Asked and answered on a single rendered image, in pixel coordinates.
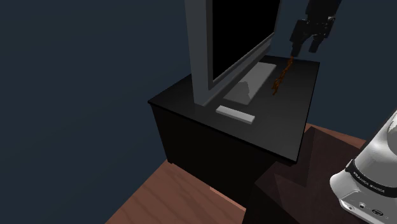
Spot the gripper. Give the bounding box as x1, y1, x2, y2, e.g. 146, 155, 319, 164
289, 0, 342, 58

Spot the black cabinet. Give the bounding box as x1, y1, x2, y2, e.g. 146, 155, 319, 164
147, 55, 321, 209

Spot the grey flat bar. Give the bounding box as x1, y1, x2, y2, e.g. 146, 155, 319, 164
215, 105, 256, 125

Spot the grey flat screen television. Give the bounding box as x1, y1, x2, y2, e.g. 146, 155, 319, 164
184, 0, 281, 108

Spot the orange chain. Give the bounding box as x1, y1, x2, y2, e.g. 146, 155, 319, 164
271, 55, 295, 97

